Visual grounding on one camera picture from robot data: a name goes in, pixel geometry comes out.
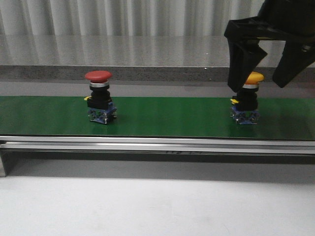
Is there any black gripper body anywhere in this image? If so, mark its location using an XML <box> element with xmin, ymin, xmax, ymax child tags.
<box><xmin>224</xmin><ymin>0</ymin><xmax>315</xmax><ymax>49</ymax></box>

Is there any green conveyor belt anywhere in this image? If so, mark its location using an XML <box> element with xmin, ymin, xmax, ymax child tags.
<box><xmin>0</xmin><ymin>96</ymin><xmax>315</xmax><ymax>183</ymax></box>

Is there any yellow mushroom push button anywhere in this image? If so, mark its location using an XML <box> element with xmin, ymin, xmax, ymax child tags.
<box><xmin>230</xmin><ymin>72</ymin><xmax>264</xmax><ymax>125</ymax></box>

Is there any red mushroom push button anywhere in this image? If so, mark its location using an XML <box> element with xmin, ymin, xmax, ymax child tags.
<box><xmin>84</xmin><ymin>71</ymin><xmax>117</xmax><ymax>124</ymax></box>

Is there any white pleated curtain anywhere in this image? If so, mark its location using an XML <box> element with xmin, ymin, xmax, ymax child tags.
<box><xmin>0</xmin><ymin>0</ymin><xmax>262</xmax><ymax>36</ymax></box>

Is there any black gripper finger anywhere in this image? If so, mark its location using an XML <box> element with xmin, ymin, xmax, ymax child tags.
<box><xmin>272</xmin><ymin>41</ymin><xmax>315</xmax><ymax>88</ymax></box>
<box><xmin>227</xmin><ymin>39</ymin><xmax>267</xmax><ymax>92</ymax></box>

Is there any grey granite counter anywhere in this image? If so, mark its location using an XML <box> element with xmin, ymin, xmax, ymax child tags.
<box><xmin>0</xmin><ymin>35</ymin><xmax>315</xmax><ymax>99</ymax></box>

